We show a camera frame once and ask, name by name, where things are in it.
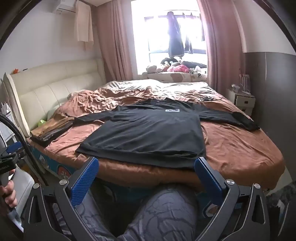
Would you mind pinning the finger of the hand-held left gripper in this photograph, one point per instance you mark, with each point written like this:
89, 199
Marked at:
14, 148

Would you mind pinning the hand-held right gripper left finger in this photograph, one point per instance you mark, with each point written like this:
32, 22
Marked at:
84, 180

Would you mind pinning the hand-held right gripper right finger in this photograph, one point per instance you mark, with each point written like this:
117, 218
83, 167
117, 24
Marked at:
208, 180

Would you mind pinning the black long-sleeve shirt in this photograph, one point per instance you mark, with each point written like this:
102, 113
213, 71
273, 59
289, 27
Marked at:
143, 129

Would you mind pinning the stack of folded clothes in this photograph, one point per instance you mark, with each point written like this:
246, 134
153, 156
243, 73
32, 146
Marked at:
50, 129

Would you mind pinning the person's left hand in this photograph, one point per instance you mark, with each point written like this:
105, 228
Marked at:
8, 194

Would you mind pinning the grey nightstand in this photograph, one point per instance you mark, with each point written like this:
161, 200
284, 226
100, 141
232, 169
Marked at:
5, 132

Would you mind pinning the cartoon print mattress cover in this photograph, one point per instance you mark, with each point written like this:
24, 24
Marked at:
53, 166

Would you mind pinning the green plastic item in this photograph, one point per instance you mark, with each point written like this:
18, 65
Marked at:
42, 122

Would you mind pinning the brown blanket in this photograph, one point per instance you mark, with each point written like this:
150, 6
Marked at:
231, 148

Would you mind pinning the person's left leg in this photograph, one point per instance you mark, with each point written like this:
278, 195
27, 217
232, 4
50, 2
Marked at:
87, 222

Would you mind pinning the person's leg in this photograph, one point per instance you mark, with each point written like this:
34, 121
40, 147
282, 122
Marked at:
87, 222
161, 213

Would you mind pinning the person's right leg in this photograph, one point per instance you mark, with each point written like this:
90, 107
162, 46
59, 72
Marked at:
161, 213

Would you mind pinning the cream padded headboard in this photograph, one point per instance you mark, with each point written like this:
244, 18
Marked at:
46, 90

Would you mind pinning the white nightstand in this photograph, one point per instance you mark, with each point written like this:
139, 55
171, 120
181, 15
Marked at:
241, 102

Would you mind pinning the white standing rack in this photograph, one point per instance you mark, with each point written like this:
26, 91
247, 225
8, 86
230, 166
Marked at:
245, 84

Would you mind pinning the spotted window cushion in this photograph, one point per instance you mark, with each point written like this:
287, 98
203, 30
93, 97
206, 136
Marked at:
171, 76

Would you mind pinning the pink plush toy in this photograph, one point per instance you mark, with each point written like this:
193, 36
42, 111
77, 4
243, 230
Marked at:
178, 68

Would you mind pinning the pile of plush toys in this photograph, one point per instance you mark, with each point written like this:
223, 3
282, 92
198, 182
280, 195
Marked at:
159, 67

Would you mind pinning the pink curtain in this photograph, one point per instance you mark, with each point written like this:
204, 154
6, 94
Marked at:
113, 41
219, 46

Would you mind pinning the cream hanging cloth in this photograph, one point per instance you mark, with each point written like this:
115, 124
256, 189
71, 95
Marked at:
82, 25

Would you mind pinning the dark hanging garment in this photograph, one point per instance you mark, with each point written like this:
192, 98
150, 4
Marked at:
175, 39

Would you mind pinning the white air conditioner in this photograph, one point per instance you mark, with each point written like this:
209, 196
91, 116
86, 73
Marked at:
64, 7

